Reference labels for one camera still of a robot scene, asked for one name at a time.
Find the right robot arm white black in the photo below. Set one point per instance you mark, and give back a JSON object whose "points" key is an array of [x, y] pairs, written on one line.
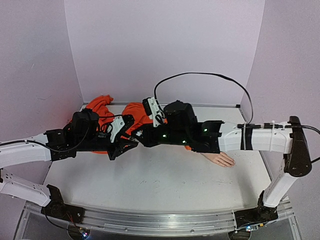
{"points": [[177, 124]]}

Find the mannequin hand with nails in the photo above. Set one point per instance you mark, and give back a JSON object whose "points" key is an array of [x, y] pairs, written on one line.
{"points": [[221, 159]]}

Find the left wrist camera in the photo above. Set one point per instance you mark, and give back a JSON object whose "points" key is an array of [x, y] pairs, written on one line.
{"points": [[116, 125]]}

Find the orange sweatshirt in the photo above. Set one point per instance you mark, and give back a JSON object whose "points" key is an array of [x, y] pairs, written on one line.
{"points": [[141, 152]]}

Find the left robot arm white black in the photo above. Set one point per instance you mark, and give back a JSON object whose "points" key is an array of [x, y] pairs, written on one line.
{"points": [[82, 134]]}

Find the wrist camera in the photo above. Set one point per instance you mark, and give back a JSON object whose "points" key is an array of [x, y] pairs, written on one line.
{"points": [[153, 111], [116, 125]]}

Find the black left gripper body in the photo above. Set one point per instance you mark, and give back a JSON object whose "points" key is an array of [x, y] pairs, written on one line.
{"points": [[111, 152]]}

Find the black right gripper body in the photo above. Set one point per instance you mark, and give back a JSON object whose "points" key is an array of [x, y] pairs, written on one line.
{"points": [[146, 136]]}

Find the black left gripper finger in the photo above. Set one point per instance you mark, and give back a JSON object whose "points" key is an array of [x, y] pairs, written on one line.
{"points": [[123, 147], [128, 137]]}

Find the aluminium front rail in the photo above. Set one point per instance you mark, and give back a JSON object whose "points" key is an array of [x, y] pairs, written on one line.
{"points": [[174, 224]]}

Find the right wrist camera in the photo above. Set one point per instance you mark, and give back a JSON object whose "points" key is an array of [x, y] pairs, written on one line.
{"points": [[153, 111]]}

